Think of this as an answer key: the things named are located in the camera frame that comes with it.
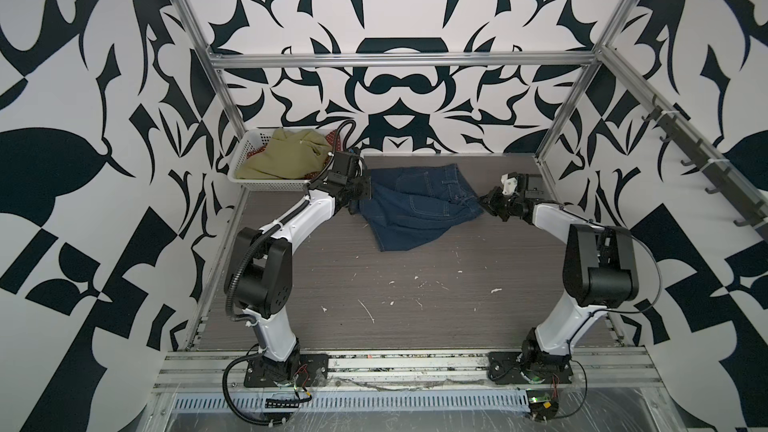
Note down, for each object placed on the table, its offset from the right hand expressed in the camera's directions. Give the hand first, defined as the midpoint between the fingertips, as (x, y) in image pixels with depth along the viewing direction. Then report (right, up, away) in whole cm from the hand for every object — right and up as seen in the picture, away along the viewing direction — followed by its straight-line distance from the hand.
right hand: (481, 195), depth 96 cm
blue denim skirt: (-22, -3, -2) cm, 23 cm away
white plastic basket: (-81, +20, +19) cm, 85 cm away
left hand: (-35, +5, -5) cm, 36 cm away
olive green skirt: (-66, +14, +16) cm, 69 cm away
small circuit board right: (+6, -48, -24) cm, 55 cm away
